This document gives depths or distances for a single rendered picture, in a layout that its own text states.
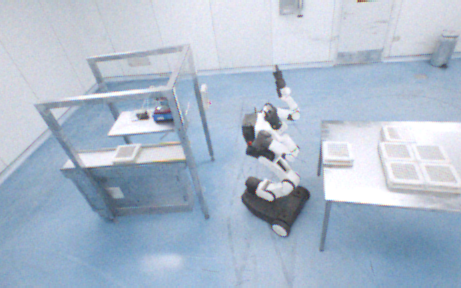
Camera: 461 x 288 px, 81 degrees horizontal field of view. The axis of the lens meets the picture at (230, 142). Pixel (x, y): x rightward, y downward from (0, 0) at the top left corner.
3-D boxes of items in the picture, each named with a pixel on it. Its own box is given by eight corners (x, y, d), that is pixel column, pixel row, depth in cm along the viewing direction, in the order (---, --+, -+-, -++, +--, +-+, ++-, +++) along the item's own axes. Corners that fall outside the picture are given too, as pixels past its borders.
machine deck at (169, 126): (184, 109, 261) (183, 105, 259) (177, 132, 232) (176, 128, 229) (123, 115, 267) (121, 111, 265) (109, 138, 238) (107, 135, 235)
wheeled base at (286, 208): (236, 210, 311) (232, 191, 290) (258, 181, 342) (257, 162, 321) (287, 235, 279) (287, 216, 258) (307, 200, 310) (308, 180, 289)
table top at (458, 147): (483, 126, 259) (485, 123, 257) (561, 223, 177) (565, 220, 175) (320, 122, 296) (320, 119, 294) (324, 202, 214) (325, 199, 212)
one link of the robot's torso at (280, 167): (287, 194, 266) (254, 160, 265) (295, 182, 277) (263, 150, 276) (297, 189, 254) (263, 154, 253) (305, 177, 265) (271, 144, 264)
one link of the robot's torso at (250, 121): (243, 157, 249) (239, 126, 227) (248, 135, 275) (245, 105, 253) (275, 159, 242) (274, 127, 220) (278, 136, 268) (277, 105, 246)
